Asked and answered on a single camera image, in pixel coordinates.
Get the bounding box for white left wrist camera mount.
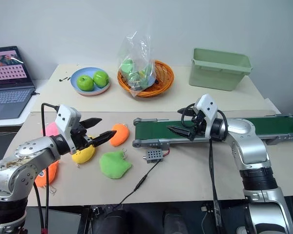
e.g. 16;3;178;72
55;104;82;150

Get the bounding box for black control box cable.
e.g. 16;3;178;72
112;159;162;212

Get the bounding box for yellow plush toy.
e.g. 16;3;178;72
71;140;96;164

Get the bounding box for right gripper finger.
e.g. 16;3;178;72
177;107;196;117
166;125;195;141

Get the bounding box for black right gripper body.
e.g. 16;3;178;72
189;109;208;141

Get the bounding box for white side table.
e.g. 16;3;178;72
0;79;52;134

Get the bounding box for grey laptop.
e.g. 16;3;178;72
0;45;37;121

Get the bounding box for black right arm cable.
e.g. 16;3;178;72
180;103;229;234

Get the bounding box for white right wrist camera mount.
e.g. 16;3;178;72
194;94;219;130

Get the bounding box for green apple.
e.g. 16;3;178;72
92;70;110;89
77;75;95;92

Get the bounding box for orange woven basket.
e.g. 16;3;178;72
116;59;175;98

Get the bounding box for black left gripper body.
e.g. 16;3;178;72
72;122;93;151

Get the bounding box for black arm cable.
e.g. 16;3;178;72
180;103;229;234
33;102;62;234

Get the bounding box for green conveyor belt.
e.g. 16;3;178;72
132;114;293;150

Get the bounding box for green plush toy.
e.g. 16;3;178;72
99;150;133;180

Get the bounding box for grey perforated controller box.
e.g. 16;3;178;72
143;149;165;164

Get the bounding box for orange plush toy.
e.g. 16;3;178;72
110;123;130;147
34;160;60;188

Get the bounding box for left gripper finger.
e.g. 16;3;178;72
80;117;103;129
90;130;118;148

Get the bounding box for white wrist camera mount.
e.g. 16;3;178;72
55;104;82;150
194;94;219;130

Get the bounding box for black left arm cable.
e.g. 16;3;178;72
33;102;62;234

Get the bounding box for clear plastic bag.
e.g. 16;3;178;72
117;31;157;98

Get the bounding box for blue plate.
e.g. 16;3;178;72
70;67;112;97

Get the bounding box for pink plush toy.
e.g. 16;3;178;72
41;121;60;137

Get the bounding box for green toys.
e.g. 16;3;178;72
119;57;154;90

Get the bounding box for pale green plastic bin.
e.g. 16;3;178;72
188;47;253;92

